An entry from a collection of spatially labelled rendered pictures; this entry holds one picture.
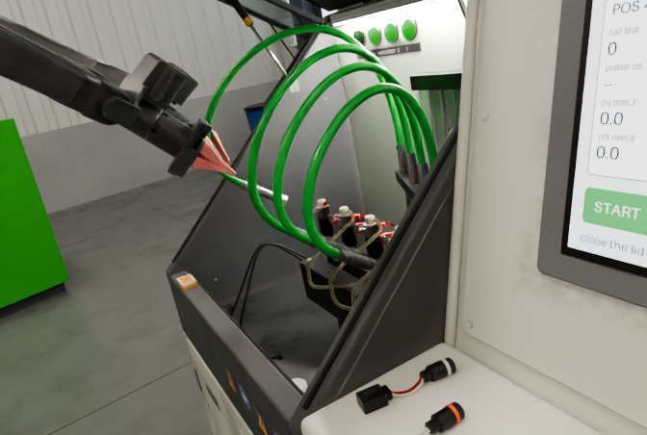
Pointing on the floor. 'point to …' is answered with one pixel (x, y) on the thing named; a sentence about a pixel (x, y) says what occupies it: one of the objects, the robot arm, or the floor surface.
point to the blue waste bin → (253, 114)
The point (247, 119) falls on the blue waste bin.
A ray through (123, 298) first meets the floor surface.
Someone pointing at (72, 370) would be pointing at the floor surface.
